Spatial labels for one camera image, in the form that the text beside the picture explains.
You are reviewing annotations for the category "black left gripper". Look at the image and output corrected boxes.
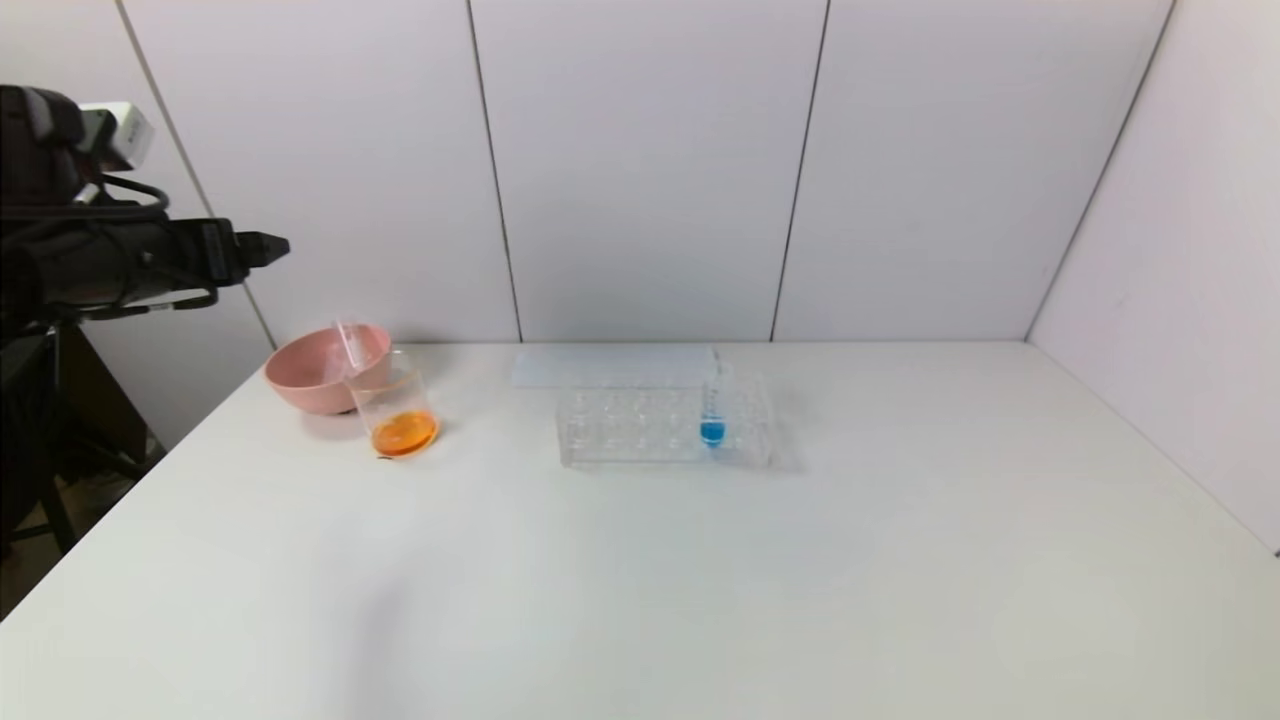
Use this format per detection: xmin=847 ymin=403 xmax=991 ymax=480
xmin=100 ymin=217 xmax=290 ymax=306

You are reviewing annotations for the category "test tube with yellow pigment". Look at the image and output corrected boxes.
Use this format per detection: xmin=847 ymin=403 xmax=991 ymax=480
xmin=334 ymin=318 xmax=374 ymax=379

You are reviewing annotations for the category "clear glass beaker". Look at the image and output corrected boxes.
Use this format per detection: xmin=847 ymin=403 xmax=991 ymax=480
xmin=346 ymin=350 xmax=442 ymax=460

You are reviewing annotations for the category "test tube with blue pigment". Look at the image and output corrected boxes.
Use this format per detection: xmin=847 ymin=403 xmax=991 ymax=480
xmin=699 ymin=348 xmax=735 ymax=449

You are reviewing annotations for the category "clear plastic test tube rack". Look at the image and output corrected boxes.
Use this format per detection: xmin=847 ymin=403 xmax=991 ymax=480
xmin=558 ymin=365 xmax=773 ymax=468

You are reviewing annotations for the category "pink bowl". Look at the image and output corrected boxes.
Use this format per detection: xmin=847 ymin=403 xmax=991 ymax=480
xmin=264 ymin=324 xmax=394 ymax=416

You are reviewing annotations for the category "white paper sheet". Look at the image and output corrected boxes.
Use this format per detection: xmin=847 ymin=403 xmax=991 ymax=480
xmin=510 ymin=347 xmax=716 ymax=389

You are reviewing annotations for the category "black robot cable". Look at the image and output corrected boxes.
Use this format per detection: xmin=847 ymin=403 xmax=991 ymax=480
xmin=95 ymin=174 xmax=171 ymax=217

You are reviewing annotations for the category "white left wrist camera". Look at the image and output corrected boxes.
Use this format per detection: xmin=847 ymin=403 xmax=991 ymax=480
xmin=80 ymin=101 xmax=155 ymax=172

